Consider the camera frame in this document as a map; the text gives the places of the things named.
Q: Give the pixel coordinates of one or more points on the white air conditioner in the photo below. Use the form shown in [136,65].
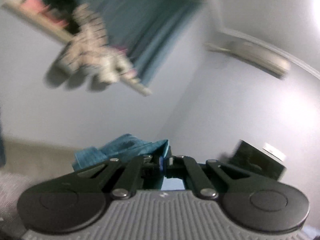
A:
[252,55]

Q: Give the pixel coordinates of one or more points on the pink cloth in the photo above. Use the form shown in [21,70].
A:
[33,3]

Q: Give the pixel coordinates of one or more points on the blue curtain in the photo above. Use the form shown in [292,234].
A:
[150,17]

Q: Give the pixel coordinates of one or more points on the teal ribbed garment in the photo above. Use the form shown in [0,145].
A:
[120,147]

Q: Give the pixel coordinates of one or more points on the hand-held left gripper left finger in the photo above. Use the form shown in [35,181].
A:
[136,170]

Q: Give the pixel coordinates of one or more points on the white wall plate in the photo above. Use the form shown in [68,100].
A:
[274,151]

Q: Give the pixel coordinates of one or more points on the black television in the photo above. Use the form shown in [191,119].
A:
[257,161]

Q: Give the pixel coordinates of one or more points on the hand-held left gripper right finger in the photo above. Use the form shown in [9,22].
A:
[192,172]

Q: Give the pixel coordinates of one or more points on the striped hanging cloth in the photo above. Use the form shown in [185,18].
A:
[92,47]

